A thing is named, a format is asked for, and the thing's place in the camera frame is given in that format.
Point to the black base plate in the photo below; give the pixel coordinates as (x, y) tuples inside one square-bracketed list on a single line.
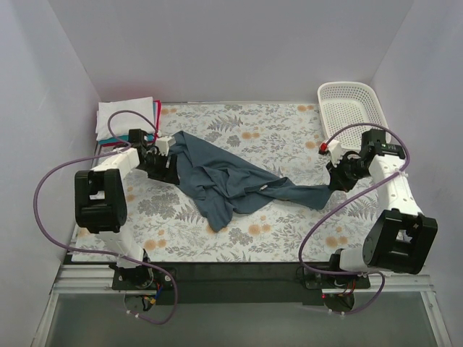
[(253, 282)]

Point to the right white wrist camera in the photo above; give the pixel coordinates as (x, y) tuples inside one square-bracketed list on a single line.
[(333, 149)]

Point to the red folded t shirt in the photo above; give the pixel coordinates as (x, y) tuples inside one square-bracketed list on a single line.
[(156, 119)]

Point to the white folded t shirt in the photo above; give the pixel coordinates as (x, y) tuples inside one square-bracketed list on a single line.
[(124, 117)]

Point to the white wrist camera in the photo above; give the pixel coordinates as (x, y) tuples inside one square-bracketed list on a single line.
[(333, 149), (163, 145)]

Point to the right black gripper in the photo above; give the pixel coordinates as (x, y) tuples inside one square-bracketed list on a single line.
[(338, 176)]

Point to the teal folded t shirt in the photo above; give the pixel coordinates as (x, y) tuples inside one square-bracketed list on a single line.
[(115, 140)]

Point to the floral table mat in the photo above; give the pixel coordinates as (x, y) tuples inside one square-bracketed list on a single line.
[(281, 138)]

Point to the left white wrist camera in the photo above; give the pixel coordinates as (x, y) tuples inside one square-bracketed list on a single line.
[(163, 145)]

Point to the blue grey t shirt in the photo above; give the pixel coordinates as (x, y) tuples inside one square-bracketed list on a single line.
[(222, 184)]

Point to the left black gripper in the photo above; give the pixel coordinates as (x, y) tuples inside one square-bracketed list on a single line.
[(165, 168)]

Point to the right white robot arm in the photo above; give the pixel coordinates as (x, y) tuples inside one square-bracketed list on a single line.
[(402, 236)]

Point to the white plastic basket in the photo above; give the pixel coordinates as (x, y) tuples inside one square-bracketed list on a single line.
[(345, 103)]

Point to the aluminium frame rail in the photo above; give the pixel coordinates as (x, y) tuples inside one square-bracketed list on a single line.
[(98, 279)]

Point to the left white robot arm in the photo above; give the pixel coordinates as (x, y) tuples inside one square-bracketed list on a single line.
[(100, 202)]

